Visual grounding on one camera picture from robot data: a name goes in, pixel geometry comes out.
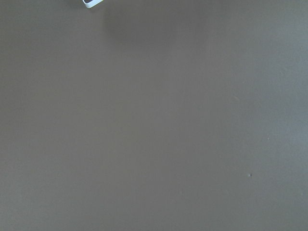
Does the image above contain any white tag card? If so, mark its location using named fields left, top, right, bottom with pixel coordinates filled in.
left=82, top=0, right=103, bottom=9

